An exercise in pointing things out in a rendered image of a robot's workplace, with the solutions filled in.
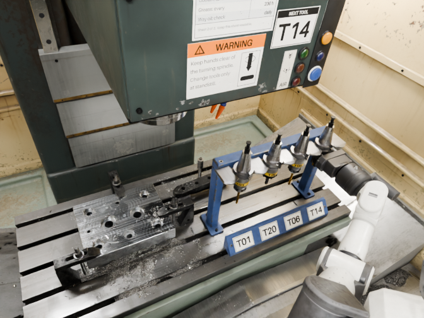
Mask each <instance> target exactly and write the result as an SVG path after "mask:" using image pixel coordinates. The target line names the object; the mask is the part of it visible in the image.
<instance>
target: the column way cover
mask: <svg viewBox="0 0 424 318"><path fill-rule="evenodd" d="M58 50H59V52H50V53H44V50H43V49H38V53H39V56H40V60H41V62H42V66H43V69H44V73H45V76H46V79H47V82H48V86H49V89H50V93H51V95H52V99H53V102H54V103H56V106H57V110H58V113H59V117H60V119H61V123H62V127H63V129H64V133H65V136H66V138H68V141H69V145H70V147H71V151H72V154H73V158H74V162H75V164H76V168H78V167H83V166H86V165H91V164H94V163H98V162H102V161H105V160H110V159H113V158H117V157H120V156H125V155H130V154H133V153H137V152H140V151H144V150H148V149H152V148H156V147H159V146H164V145H167V144H172V143H175V123H171V124H167V125H163V126H151V125H146V124H142V123H140V122H136V123H133V124H130V123H128V121H127V119H126V116H125V115H124V113H123V111H122V109H121V107H120V105H119V103H118V101H117V99H116V97H115V95H114V94H113V92H112V90H111V88H110V86H109V84H108V82H107V80H106V79H105V76H104V75H103V73H102V70H101V69H100V66H99V65H98V63H97V61H96V59H95V57H94V55H93V53H92V51H91V50H90V48H89V46H88V44H79V45H69V46H63V47H58Z"/></svg>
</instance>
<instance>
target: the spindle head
mask: <svg viewBox="0 0 424 318"><path fill-rule="evenodd" d="M65 1H66V4H67V6H68V8H69V9H70V11H71V13H72V15H73V17H74V19H75V21H76V23H77V24H78V26H79V29H80V30H81V32H82V34H83V36H84V38H85V40H86V42H87V44H88V46H89V48H90V50H91V51H92V53H93V55H94V57H95V59H96V61H97V63H98V65H99V66H100V69H101V70H102V73H103V75H104V76H105V79H106V80H107V82H108V84H109V86H110V88H111V90H112V92H113V94H114V95H115V97H116V99H117V101H118V103H119V105H120V107H121V109H122V111H123V113H124V115H125V116H126V119H127V121H128V123H130V124H133V123H136V122H141V121H147V120H150V119H156V118H159V117H164V116H168V115H173V114H178V113H181V112H187V111H190V110H196V109H201V108H204V107H209V106H213V105H218V104H221V103H227V102H232V101H236V100H241V99H244V98H249V97H254V96H258V95H263V94H267V93H272V92H276V91H281V90H286V89H289V88H293V87H292V86H291V81H292V79H293V78H294V77H296V76H300V77H301V78H302V80H301V83H300V84H299V85H298V86H303V83H304V81H305V77H306V74H307V70H308V67H309V64H310V60H311V57H312V53H313V51H314V47H315V43H316V40H317V36H318V34H319V29H320V27H321V23H322V19H323V16H324V13H325V10H326V6H327V2H328V0H278V6H277V10H276V15H277V11H278V10H280V9H292V8H303V7H309V6H321V7H320V10H319V14H318V17H317V21H316V23H315V27H314V31H313V34H312V38H311V41H310V42H309V43H305V44H298V45H290V46H286V47H278V48H273V49H270V45H271V39H272V36H273V30H274V25H273V30H271V31H266V32H257V33H248V34H242V35H233V36H228V37H219V38H210V39H204V40H195V41H192V18H193V0H65ZM275 21H276V16H275V19H274V24H275ZM264 33H266V39H265V43H264V48H263V53H262V59H261V65H260V69H259V76H258V79H257V85H254V86H249V87H245V88H239V89H236V90H230V91H224V92H221V93H215V94H212V95H206V96H202V97H197V98H191V99H186V95H187V44H194V43H199V42H208V41H213V40H222V39H227V38H236V37H245V36H250V35H259V34H264ZM304 47H308V48H309V49H310V52H309V55H308V57H307V58H306V59H304V60H300V59H299V58H298V54H299V52H300V50H301V49H303V48H304ZM289 50H297V54H296V57H295V61H294V64H293V69H292V71H291V76H290V80H289V83H288V88H283V89H280V90H276V87H277V84H278V78H279V75H280V71H281V65H282V62H283V58H284V54H285V51H289ZM300 62H304V63H305V69H304V71H303V72H302V73H300V74H296V73H295V72H294V70H295V66H296V65H297V64H298V63H300ZM298 86H297V87H298Z"/></svg>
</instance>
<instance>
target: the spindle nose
mask: <svg viewBox="0 0 424 318"><path fill-rule="evenodd" d="M186 113H187V112H181V113H178V114H173V115H168V116H164V117H159V118H156V119H150V120H147V121H141V122H140V123H142V124H146V125H151V126H163V125H167V124H171V123H174V122H177V121H178V120H180V119H181V118H183V116H185V115H186Z"/></svg>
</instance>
